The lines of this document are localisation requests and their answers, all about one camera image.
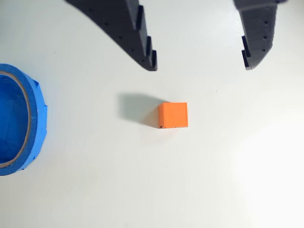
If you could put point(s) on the orange cube block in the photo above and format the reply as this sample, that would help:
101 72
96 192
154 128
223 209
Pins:
174 115

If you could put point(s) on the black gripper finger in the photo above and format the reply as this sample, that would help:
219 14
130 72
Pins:
259 31
123 26

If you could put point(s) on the blue tape roll bin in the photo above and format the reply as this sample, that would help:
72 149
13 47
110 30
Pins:
35 123

